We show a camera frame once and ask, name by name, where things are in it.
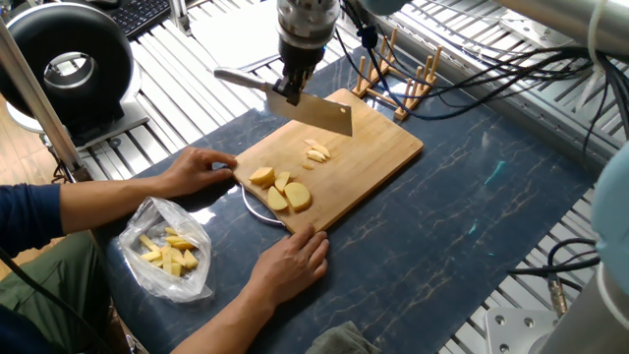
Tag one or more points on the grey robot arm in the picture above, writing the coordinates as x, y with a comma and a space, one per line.
609, 246

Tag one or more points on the person's left hand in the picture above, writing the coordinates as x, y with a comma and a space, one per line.
201, 172

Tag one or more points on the bamboo cutting board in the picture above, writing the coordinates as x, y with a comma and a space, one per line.
378, 147

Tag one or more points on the narrow potato wedge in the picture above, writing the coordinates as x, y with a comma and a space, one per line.
282, 182

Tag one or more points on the black keyboard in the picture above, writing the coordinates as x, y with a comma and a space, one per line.
138, 15

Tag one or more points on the wooden knife rack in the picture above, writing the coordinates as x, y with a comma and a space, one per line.
403, 87

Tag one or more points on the person's right forearm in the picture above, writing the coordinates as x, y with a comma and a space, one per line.
226, 324

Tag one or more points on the steel cleaver knife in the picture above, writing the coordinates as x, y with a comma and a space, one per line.
324, 116

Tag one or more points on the metal mounting plate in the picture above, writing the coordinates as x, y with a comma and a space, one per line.
521, 334

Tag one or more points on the person's right hand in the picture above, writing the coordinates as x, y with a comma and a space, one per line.
295, 265

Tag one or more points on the wooden pole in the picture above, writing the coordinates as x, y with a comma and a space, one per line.
39, 103

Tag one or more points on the grey-green cloth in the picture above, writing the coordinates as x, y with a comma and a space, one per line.
339, 339

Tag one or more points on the olive trousers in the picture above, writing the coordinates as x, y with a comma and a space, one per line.
49, 295

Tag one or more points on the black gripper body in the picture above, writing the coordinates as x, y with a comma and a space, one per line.
300, 54

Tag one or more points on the white sheet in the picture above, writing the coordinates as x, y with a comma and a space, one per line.
246, 34

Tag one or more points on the person's left forearm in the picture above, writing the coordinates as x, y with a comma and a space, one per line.
98, 206

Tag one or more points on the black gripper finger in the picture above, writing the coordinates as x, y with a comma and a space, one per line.
302, 88
283, 90

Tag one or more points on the dark blue marble mat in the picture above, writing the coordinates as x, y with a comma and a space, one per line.
452, 226

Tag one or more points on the plastic bag of potato sticks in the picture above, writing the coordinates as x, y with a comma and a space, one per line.
162, 251

